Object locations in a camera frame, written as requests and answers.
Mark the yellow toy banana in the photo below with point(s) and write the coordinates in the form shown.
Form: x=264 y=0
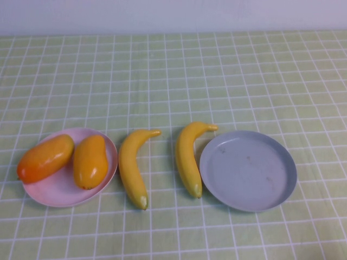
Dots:
x=185 y=162
x=130 y=168

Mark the yellow-orange toy mango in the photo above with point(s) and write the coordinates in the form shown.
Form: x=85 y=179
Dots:
x=90 y=162

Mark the orange-red toy mango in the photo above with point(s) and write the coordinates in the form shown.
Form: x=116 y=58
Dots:
x=43 y=159

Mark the grey-blue round plate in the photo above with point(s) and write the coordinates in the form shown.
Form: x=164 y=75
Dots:
x=249 y=173

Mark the pink round plate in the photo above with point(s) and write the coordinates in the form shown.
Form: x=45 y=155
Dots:
x=59 y=189

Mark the green checked tablecloth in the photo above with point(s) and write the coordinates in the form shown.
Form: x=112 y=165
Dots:
x=189 y=81

